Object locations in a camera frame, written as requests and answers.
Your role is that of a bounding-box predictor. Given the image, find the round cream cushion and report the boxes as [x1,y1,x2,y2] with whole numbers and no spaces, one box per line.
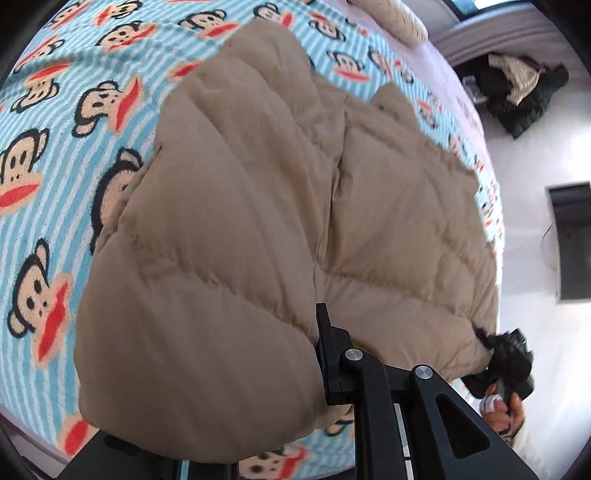
[348,0,430,47]

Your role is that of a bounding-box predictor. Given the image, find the tan puffer jacket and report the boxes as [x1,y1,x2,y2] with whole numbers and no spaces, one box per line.
[74,21,502,462]

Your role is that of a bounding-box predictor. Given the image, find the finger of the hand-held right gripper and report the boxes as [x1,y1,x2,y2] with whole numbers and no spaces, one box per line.
[463,368,495,398]
[475,327,498,357]

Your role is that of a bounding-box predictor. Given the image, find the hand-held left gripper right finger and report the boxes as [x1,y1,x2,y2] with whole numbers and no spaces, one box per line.
[315,302,539,480]

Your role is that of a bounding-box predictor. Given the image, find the pile of dark clothes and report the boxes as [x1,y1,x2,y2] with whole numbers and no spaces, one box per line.
[475,53,570,139]

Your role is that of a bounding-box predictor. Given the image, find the window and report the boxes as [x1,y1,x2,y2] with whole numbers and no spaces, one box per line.
[450,0,492,19]

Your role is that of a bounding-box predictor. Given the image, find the monkey printed striped blanket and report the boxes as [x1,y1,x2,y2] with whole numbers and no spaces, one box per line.
[0,0,506,480]

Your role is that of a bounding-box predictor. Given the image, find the cream garment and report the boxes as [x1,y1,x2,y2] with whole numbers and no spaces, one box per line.
[488,53,541,106]

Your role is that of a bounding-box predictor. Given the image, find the black television cable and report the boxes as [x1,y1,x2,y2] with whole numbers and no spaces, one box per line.
[539,222,562,274]

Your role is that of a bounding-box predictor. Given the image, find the person's right hand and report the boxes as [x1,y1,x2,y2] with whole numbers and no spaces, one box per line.
[480,391,526,437]

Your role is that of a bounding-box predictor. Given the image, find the narrow lavender curtain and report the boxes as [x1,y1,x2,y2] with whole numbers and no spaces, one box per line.
[434,16,555,63]

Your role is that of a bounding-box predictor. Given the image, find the person's right forearm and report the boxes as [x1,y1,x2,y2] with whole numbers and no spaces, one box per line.
[505,406,559,469]

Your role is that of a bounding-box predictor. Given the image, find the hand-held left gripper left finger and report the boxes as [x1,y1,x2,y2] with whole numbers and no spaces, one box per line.
[62,431,185,480]

